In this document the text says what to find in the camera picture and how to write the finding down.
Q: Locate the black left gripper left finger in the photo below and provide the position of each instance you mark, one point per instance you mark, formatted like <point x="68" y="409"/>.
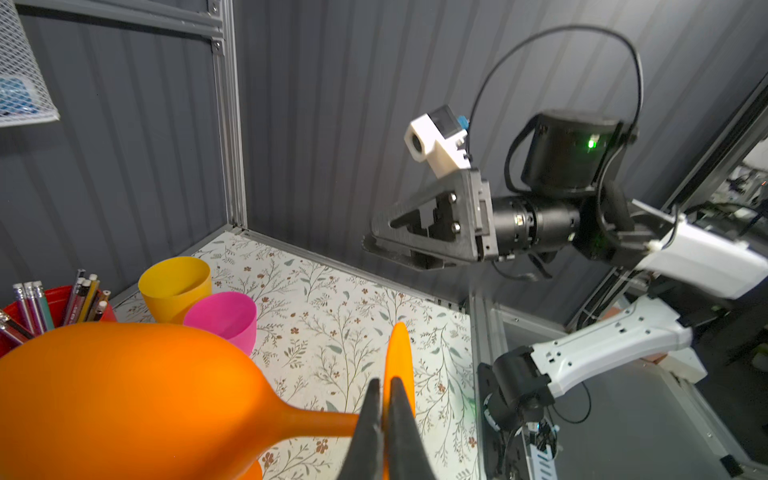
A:
<point x="364" y="457"/>

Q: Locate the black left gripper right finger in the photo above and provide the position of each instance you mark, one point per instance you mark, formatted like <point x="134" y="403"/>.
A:
<point x="406" y="456"/>

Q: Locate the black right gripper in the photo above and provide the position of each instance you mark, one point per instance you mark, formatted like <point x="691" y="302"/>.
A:
<point x="457" y="206"/>

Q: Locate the pink wine glass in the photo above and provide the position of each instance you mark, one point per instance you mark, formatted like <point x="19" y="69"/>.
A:
<point x="232" y="316"/>

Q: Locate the yellow wine glass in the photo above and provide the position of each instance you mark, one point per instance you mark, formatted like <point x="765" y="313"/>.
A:
<point x="171" y="287"/>

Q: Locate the orange wine glass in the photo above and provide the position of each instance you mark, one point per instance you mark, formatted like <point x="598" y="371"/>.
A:
<point x="152" y="401"/>
<point x="254" y="472"/>

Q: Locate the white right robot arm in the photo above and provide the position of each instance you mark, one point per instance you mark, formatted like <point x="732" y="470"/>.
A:
<point x="569" y="198"/>

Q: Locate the pencils in red cup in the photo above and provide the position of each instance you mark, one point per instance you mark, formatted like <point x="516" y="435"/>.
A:
<point x="35" y="310"/>

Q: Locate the red pencil cup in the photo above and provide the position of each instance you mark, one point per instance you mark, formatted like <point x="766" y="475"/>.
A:
<point x="57" y="299"/>

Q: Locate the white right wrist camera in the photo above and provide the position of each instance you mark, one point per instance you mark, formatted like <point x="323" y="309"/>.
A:
<point x="438" y="138"/>

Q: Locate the white wire wall basket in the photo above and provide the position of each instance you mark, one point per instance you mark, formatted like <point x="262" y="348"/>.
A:
<point x="25" y="99"/>

